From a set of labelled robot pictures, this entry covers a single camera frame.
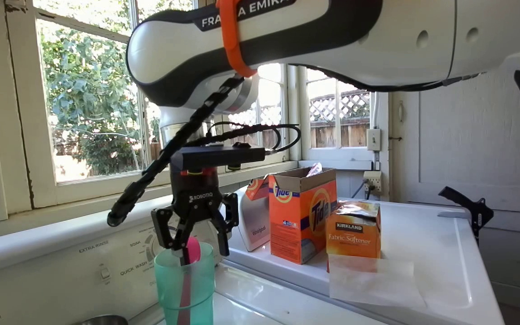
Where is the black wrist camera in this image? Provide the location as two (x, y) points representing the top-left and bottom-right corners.
(168, 143), (269, 174)

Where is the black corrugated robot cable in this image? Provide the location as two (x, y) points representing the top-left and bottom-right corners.
(105, 75), (248, 230)

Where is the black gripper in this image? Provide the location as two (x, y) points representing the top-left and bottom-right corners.
(150, 168), (242, 259)

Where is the small steel bowl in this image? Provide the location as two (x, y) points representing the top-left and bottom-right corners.
(73, 315), (130, 325)

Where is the white wall power adapter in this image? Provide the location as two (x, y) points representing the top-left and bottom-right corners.
(363, 170), (385, 199)

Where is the thin black camera cable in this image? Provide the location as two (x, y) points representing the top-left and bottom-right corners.
(203, 121), (304, 156)

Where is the white dryer machine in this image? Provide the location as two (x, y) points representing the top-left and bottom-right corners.
(226, 177), (506, 325)

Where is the orange strap on arm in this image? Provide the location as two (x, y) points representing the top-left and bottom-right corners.
(215, 0), (259, 80)

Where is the Kirkland fabric softener box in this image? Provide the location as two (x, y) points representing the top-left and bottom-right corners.
(324, 201), (383, 275)

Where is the orange Tide detergent box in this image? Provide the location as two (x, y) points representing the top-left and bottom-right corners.
(268, 168), (340, 268)

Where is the black power cord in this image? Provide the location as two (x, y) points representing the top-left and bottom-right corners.
(349, 179), (372, 201)

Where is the white wooden window frame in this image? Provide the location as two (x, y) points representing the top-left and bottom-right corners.
(0, 0), (390, 244)

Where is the white washing machine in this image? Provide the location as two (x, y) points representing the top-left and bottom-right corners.
(0, 197), (389, 325)

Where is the black clamp mount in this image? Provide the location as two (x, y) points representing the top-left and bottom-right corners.
(439, 186), (497, 244)

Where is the green translucent plastic cup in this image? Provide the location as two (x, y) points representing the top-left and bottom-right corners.
(152, 242), (221, 325)

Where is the wooden garden fence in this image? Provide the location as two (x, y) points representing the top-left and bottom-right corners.
(305, 84), (374, 150)

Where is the pink utensil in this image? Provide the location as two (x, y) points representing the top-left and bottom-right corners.
(177, 235), (204, 325)

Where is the white door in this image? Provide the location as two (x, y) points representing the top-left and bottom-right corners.
(385, 62), (520, 316)

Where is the white wall light switch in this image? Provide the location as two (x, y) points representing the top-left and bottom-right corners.
(365, 127), (385, 154)

